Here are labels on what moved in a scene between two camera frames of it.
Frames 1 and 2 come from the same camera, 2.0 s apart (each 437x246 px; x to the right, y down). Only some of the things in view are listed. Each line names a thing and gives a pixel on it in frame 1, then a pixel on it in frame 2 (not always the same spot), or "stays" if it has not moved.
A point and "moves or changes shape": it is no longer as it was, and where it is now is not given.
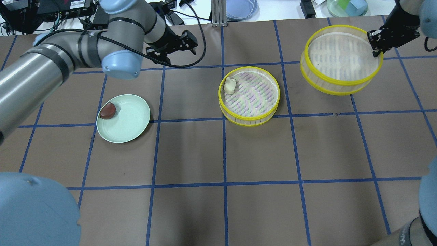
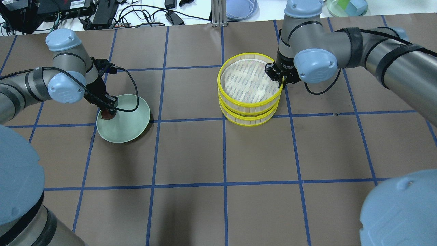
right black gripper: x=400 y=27 to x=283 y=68
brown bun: x=108 y=111 stays
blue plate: x=240 y=10 stays
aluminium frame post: x=219 y=12 stays
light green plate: x=131 y=117 stays
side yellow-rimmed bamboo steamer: x=338 y=60 moves or changes shape
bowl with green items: x=343 y=8 stays
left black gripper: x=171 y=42 to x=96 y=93
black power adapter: x=173 y=19 stays
